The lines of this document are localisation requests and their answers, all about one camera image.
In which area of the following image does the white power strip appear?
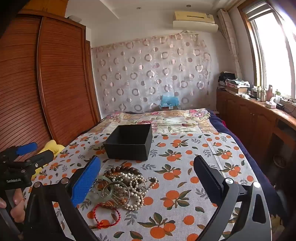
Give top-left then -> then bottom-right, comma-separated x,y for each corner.
280,98 -> 296,109

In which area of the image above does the pile of dark clothes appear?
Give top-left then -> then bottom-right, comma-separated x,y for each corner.
218,71 -> 237,88

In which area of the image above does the dark blue blanket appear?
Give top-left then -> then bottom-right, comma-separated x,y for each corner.
205,108 -> 283,219

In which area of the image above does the floral window curtain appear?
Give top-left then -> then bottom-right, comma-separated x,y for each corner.
217,9 -> 243,80

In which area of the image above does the green jade bracelet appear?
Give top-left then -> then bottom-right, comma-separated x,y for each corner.
101,181 -> 130,202

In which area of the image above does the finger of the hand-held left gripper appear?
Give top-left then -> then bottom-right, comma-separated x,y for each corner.
0,142 -> 38,160
22,150 -> 54,175

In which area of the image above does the orange fruit print cloth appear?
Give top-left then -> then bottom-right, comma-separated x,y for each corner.
23,132 -> 258,241

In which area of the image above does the yellow cloth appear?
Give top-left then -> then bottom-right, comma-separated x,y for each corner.
31,140 -> 65,180

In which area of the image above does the silver metal bangle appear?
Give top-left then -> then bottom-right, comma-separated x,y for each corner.
89,175 -> 112,199

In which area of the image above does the brown wooden wardrobe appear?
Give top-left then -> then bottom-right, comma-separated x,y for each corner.
0,9 -> 101,161

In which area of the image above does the dark wooden bead bracelet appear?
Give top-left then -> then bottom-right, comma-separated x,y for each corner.
104,165 -> 144,183

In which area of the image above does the floral blanket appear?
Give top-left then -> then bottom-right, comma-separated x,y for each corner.
99,108 -> 219,135

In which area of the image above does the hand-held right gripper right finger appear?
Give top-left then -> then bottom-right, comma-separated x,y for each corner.
193,155 -> 272,241

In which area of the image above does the window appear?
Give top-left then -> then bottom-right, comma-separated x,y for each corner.
239,0 -> 296,99

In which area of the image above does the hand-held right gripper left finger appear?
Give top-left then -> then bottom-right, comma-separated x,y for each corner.
23,155 -> 101,241

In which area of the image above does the person's left hand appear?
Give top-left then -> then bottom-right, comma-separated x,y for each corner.
0,188 -> 26,224

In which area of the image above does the white tissue box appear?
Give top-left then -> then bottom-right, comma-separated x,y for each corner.
265,97 -> 277,109

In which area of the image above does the wall air conditioner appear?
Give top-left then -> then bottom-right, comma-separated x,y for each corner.
172,10 -> 219,32

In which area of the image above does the red string bracelet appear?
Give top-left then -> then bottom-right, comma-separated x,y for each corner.
93,202 -> 122,230

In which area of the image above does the row of bottles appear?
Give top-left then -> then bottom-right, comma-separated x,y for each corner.
251,84 -> 282,103

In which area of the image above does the white pearl necklace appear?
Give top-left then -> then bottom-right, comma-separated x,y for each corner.
113,172 -> 158,211

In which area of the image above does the black box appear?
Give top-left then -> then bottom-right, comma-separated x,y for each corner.
103,123 -> 153,161

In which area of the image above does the long wooden cabinet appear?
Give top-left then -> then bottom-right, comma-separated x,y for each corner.
216,89 -> 296,168

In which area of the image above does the blue plastic bag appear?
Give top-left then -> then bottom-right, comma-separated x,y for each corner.
160,94 -> 180,107

